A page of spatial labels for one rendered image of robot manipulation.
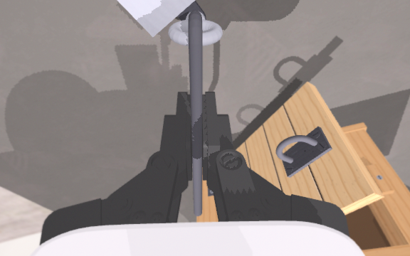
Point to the light wooden cabinet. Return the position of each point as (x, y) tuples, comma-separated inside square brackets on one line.
[(302, 150)]

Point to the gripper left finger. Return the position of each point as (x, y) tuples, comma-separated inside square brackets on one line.
[(152, 196)]

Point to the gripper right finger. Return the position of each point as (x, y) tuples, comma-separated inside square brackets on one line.
[(240, 194)]

